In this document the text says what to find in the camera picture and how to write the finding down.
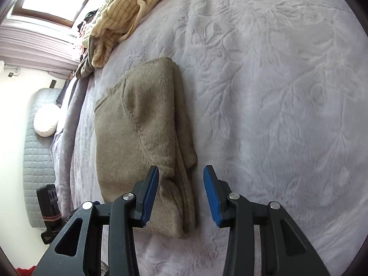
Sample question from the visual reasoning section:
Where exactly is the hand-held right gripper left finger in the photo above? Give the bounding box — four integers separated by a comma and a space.
34, 165, 159, 276

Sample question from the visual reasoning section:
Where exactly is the grey quilted mat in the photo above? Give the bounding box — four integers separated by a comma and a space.
22, 88, 65, 229

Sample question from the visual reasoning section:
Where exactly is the pale lavender embossed blanket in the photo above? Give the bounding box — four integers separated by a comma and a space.
50, 0, 367, 276

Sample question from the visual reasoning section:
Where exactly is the yellow striped quilt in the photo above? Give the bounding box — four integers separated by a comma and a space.
83, 0, 173, 69

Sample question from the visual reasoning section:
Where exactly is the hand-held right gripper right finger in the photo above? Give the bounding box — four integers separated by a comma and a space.
203, 165, 331, 276

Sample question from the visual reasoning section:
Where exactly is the white round cushion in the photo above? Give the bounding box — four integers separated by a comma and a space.
34, 105, 61, 137

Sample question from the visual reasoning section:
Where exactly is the wooden framed window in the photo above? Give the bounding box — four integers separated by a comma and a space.
11, 0, 110, 29

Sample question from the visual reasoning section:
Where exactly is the dark item on windowsill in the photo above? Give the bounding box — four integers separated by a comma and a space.
78, 11, 97, 32

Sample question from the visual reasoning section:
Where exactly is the olive grey cloth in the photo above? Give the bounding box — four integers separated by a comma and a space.
75, 47, 95, 79

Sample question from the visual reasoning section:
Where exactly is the beige fleece garment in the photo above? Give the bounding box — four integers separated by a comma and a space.
94, 57, 199, 239

